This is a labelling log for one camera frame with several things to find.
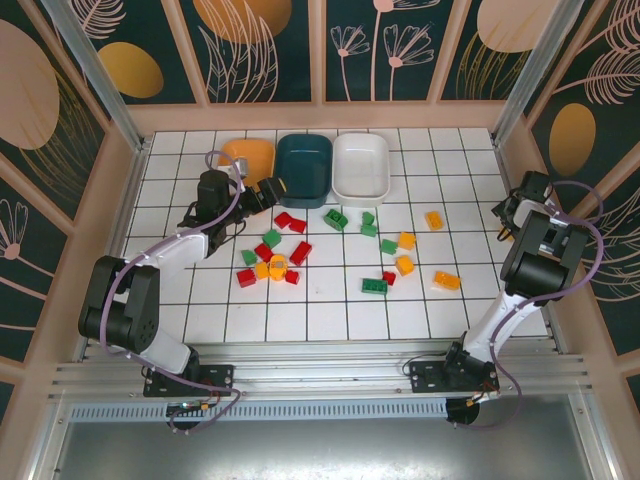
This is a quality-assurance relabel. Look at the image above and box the aluminium frame post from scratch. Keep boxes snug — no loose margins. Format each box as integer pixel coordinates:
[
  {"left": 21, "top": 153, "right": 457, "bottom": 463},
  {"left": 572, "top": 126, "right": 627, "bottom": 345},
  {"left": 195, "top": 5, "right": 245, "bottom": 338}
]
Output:
[
  {"left": 492, "top": 0, "right": 599, "bottom": 146},
  {"left": 39, "top": 0, "right": 151, "bottom": 154}
]

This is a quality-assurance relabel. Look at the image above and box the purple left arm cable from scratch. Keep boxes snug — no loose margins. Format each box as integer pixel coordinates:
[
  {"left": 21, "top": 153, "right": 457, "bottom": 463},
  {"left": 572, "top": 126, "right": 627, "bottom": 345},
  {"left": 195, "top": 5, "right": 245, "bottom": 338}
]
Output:
[{"left": 97, "top": 149, "right": 251, "bottom": 436}]

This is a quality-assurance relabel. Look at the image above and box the grey metal sheet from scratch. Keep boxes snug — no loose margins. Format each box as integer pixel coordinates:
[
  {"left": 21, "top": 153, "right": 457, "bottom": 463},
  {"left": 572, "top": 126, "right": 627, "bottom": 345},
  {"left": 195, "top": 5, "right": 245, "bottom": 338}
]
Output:
[{"left": 29, "top": 392, "right": 616, "bottom": 480}]

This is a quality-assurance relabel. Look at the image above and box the long red lego brick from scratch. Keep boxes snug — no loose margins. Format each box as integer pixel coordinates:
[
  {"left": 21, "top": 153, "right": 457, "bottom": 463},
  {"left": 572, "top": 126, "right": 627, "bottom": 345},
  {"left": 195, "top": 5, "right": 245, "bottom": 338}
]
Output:
[{"left": 288, "top": 240, "right": 314, "bottom": 267}]

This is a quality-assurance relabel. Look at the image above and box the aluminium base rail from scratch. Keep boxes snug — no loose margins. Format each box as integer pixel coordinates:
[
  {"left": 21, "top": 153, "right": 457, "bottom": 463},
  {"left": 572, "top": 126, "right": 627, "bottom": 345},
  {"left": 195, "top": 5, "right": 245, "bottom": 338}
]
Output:
[{"left": 47, "top": 342, "right": 599, "bottom": 406}]

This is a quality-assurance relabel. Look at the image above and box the round yellow lego piece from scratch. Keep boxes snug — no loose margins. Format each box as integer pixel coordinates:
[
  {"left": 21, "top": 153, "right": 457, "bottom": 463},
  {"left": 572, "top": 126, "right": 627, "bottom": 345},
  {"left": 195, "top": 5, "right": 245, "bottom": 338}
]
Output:
[{"left": 267, "top": 254, "right": 290, "bottom": 284}]

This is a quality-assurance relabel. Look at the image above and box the teal plastic bin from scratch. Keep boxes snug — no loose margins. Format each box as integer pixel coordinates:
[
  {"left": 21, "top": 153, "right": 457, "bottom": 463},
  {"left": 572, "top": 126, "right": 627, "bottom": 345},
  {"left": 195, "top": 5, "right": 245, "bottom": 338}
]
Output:
[{"left": 276, "top": 132, "right": 335, "bottom": 210}]

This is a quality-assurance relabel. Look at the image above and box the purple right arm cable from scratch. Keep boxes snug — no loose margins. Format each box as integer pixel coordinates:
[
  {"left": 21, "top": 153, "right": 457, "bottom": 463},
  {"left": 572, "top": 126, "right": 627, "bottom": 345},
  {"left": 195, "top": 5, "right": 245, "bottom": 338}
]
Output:
[{"left": 452, "top": 180, "right": 607, "bottom": 432}]

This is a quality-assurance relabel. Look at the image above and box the orange plastic bin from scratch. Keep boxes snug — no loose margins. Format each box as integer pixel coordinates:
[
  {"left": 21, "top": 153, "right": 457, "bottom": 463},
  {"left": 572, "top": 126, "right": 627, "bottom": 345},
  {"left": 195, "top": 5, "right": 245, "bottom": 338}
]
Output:
[{"left": 219, "top": 137, "right": 277, "bottom": 189}]

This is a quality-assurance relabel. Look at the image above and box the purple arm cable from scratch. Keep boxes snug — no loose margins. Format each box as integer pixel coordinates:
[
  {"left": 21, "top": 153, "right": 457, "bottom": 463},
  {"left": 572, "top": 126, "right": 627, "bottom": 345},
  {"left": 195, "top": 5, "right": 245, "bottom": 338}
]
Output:
[
  {"left": 452, "top": 180, "right": 607, "bottom": 432},
  {"left": 97, "top": 149, "right": 251, "bottom": 436}
]

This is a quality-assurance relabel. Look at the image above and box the aluminium table side rail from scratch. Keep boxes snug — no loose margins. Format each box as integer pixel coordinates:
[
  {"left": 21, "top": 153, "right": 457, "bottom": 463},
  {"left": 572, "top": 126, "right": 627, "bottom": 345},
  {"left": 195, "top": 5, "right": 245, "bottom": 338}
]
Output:
[
  {"left": 492, "top": 134, "right": 564, "bottom": 354},
  {"left": 74, "top": 134, "right": 151, "bottom": 364}
]

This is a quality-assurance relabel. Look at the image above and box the grey slotted cable duct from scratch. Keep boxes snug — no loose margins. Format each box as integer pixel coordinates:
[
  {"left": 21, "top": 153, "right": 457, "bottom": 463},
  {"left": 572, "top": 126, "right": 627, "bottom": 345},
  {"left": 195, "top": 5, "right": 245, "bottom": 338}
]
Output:
[{"left": 67, "top": 402, "right": 451, "bottom": 424}]

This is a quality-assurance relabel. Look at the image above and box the white plastic bin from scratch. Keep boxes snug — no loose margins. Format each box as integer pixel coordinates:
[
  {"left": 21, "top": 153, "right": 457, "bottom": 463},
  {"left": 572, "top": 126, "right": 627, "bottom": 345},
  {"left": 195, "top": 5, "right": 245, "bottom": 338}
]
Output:
[{"left": 331, "top": 131, "right": 392, "bottom": 207}]

